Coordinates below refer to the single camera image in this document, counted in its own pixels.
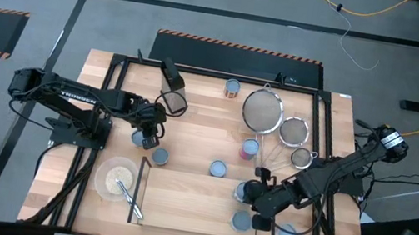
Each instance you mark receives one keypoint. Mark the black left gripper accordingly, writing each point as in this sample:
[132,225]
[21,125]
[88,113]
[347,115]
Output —
[150,118]

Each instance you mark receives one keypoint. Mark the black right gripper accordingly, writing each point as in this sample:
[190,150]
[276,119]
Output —
[270,199]

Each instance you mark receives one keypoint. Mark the mixed vegetables print can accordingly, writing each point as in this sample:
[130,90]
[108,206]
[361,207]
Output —
[239,191]

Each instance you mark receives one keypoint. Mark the pink sided can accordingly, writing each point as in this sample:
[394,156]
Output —
[250,146]

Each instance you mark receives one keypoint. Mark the kidney beans print can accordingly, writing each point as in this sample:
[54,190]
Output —
[232,87]

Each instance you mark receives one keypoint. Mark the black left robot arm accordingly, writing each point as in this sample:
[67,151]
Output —
[82,98]

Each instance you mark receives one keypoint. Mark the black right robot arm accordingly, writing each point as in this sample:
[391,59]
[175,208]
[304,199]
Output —
[336,168]

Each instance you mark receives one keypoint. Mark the heap of beige grains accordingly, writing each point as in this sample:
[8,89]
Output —
[118,176]

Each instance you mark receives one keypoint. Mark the metal box grater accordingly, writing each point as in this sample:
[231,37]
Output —
[173,95]

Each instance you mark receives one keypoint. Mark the metal tongs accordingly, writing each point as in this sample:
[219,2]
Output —
[129,199]

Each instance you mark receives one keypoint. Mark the clear glass bowl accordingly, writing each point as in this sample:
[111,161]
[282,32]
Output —
[102,185]

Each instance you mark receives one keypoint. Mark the small metal mesh sieve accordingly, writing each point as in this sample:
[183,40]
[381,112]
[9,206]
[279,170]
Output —
[301,157]

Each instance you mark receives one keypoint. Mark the medium metal mesh sieve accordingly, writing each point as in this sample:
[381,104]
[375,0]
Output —
[293,131]

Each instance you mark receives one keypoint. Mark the large metal mesh sieve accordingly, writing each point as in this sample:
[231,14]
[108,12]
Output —
[262,111]

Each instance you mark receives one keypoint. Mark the black floor beam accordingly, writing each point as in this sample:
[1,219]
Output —
[390,230]

